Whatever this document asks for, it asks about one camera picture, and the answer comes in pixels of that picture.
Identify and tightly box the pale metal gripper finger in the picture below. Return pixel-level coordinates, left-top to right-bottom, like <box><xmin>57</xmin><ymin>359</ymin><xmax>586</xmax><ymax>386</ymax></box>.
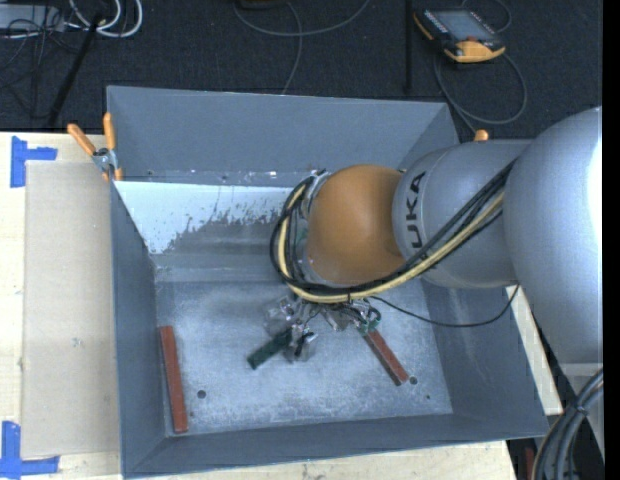
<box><xmin>262</xmin><ymin>299</ymin><xmax>297</xmax><ymax>339</ymax></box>
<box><xmin>283</xmin><ymin>328</ymin><xmax>319</xmax><ymax>364</ymax></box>

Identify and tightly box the dark green block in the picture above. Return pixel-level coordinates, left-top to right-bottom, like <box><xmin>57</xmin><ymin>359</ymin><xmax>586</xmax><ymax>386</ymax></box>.
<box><xmin>246</xmin><ymin>327</ymin><xmax>295</xmax><ymax>371</ymax></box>

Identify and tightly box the red-brown flat block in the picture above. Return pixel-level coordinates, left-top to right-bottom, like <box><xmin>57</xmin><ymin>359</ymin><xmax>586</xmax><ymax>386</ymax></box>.
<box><xmin>157</xmin><ymin>324</ymin><xmax>191</xmax><ymax>436</ymax></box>
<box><xmin>361</xmin><ymin>328</ymin><xmax>411</xmax><ymax>388</ymax></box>

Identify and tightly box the grey metal bin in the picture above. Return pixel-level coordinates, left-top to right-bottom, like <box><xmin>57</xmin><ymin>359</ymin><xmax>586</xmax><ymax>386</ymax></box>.
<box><xmin>105</xmin><ymin>84</ymin><xmax>552</xmax><ymax>480</ymax></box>

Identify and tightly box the pale flat board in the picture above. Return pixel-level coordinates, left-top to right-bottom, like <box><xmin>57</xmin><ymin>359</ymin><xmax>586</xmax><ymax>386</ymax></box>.
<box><xmin>18</xmin><ymin>159</ymin><xmax>123</xmax><ymax>461</ymax></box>

